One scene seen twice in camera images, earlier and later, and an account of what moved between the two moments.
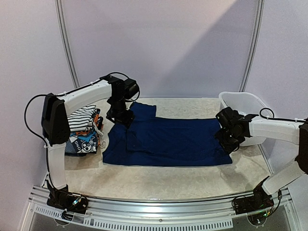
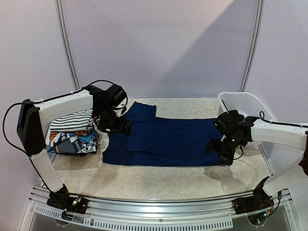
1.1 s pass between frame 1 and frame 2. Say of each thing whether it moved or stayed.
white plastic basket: stayed
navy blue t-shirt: stayed
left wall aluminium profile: stayed
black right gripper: moved
